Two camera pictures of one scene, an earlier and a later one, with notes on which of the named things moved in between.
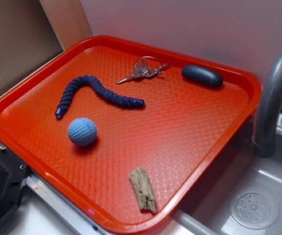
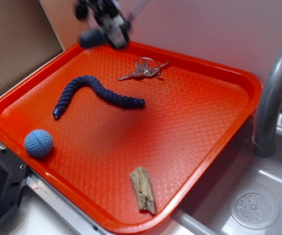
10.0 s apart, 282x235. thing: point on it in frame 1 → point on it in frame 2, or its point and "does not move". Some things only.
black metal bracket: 4,173 does not move
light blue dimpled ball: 82,131 → 38,143
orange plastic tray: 123,132 does not move
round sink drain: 255,208 does not move
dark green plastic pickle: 202,75 → 91,38
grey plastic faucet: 264,143 does not move
